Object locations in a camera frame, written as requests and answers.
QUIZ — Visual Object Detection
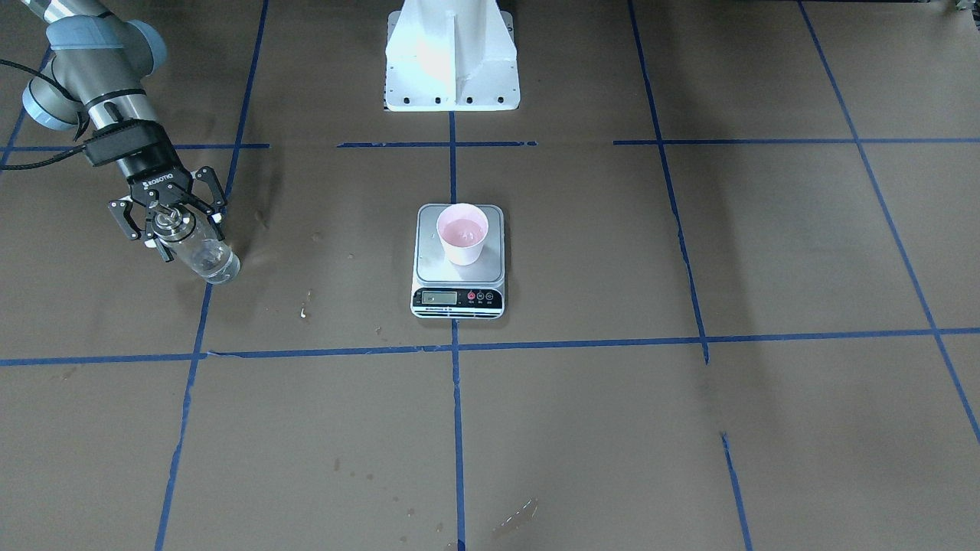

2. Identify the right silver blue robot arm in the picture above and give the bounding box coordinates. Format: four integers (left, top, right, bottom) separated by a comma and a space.
21, 1, 234, 266

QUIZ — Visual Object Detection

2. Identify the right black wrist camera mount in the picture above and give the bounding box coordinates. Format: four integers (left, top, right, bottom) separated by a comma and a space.
83, 119, 175, 167

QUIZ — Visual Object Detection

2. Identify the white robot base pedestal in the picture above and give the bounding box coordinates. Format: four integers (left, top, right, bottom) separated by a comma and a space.
383, 1, 521, 112

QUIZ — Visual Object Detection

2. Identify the clear glass sauce bottle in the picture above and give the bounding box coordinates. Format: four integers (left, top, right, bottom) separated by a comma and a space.
152, 204, 240, 285

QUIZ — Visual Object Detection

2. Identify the silver digital kitchen scale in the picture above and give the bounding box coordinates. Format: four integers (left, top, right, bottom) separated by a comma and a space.
410, 204, 505, 318

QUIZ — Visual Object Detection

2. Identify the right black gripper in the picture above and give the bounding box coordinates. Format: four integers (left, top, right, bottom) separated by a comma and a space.
107, 150, 229, 264

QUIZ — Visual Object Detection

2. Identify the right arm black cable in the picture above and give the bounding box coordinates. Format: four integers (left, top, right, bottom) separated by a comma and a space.
0, 58, 94, 169

